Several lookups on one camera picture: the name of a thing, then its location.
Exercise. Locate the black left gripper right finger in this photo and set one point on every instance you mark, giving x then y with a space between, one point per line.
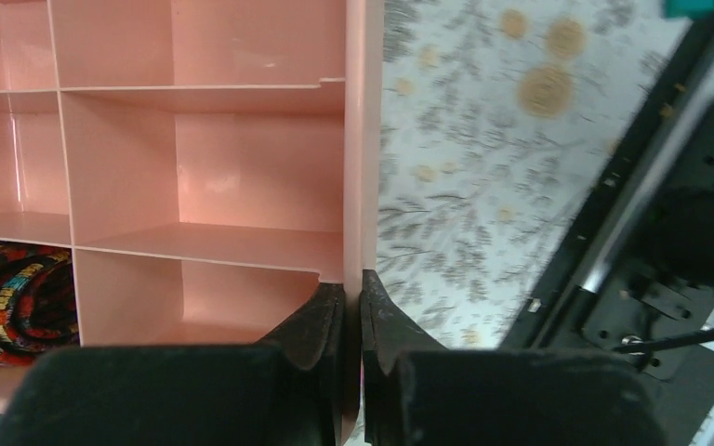
418 392

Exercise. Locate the rolled red patterned tie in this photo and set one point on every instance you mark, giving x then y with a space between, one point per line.
38 309

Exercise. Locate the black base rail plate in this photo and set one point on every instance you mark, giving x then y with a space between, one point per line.
637 264

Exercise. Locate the pink divided organizer tray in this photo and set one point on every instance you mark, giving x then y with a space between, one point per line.
208 163

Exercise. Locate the small teal block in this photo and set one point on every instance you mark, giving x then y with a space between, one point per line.
691 9

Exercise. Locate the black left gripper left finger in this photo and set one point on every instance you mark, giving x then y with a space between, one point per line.
284 389

